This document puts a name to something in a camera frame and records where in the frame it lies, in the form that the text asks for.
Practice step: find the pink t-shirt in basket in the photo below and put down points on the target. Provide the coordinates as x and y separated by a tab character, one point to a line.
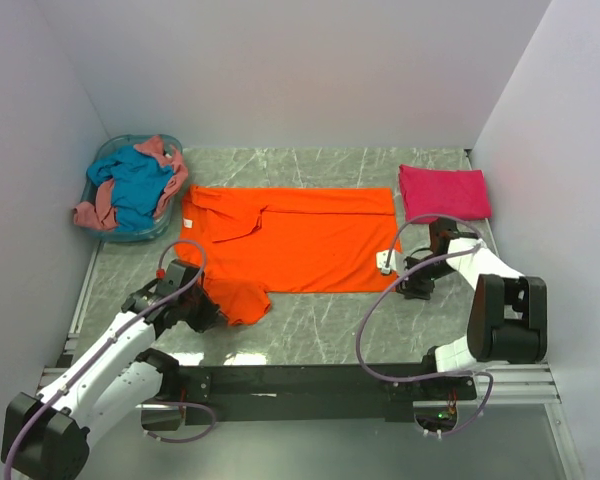
92	212

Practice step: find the orange t-shirt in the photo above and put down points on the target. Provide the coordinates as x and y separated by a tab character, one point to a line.
253	242

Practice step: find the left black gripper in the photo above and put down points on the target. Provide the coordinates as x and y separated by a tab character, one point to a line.
211	316

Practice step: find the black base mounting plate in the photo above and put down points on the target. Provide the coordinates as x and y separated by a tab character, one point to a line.
306	392

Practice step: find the blue t-shirt in basket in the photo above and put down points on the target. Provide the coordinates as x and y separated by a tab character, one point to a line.
130	185

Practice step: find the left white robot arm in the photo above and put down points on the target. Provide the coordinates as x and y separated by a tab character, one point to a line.
49	435

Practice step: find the aluminium rail frame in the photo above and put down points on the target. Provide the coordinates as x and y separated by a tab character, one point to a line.
507	323

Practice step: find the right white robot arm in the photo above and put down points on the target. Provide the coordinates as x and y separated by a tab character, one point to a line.
508	316

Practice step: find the folded magenta t-shirt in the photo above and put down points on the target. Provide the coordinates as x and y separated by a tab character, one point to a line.
458	193

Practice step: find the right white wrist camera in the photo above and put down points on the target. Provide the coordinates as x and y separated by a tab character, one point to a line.
387	261

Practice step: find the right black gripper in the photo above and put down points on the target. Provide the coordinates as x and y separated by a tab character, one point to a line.
411	289

